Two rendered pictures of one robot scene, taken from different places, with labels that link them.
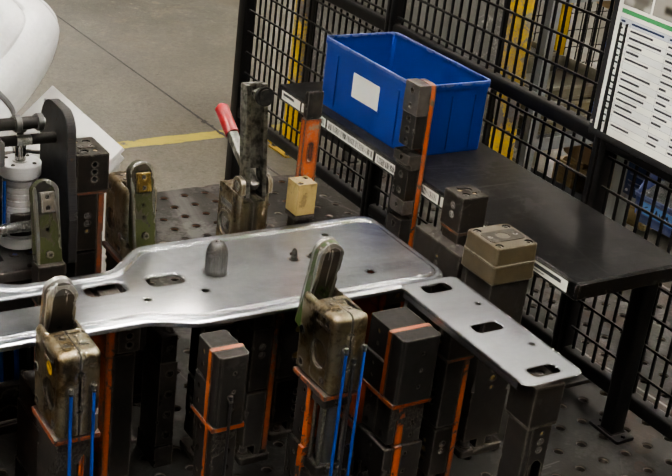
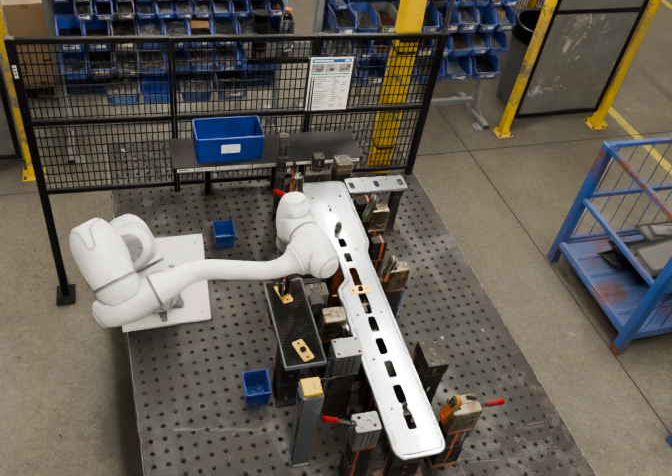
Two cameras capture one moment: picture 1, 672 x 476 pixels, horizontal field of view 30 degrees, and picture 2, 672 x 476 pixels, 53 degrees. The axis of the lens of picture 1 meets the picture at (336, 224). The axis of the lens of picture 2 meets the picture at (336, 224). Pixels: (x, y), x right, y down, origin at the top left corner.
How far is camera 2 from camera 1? 2.75 m
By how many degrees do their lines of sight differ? 66
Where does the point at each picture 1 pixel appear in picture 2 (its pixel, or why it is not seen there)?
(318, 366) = (380, 225)
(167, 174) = not seen: outside the picture
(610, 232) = (329, 135)
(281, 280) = (344, 216)
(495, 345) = (386, 185)
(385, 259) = (331, 190)
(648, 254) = (345, 134)
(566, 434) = not seen: hidden behind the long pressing
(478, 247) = (344, 167)
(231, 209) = not seen: hidden behind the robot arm
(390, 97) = (247, 144)
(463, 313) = (368, 185)
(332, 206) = (152, 193)
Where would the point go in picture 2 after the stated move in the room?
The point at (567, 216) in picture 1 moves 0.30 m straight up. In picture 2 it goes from (316, 140) to (323, 87)
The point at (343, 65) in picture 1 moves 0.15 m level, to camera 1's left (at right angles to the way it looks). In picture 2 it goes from (212, 145) to (197, 164)
